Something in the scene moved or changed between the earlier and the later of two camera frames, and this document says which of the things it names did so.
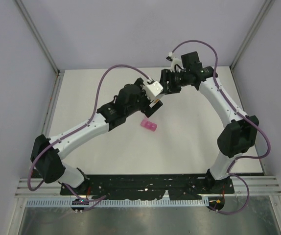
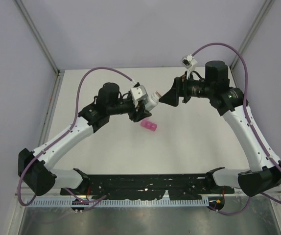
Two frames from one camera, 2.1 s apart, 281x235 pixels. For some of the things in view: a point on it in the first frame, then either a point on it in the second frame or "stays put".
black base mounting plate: x=188 y=187 stays put
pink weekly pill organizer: x=149 y=125 stays put
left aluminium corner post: x=44 y=46 stays put
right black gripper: x=167 y=75 → x=179 y=88
